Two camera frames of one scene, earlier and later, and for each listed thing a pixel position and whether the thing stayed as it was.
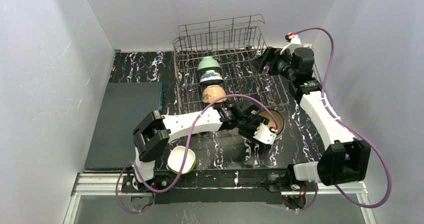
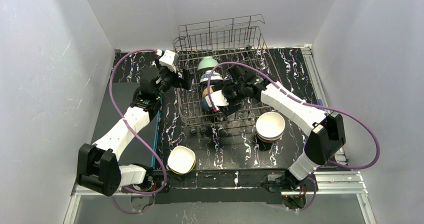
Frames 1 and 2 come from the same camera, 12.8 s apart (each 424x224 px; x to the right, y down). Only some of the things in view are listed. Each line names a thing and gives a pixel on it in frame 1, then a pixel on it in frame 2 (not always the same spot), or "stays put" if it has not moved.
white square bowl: (176, 158) stays put
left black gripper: (249, 120) → (180, 82)
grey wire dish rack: (223, 61) stays put
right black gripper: (272, 61) → (230, 92)
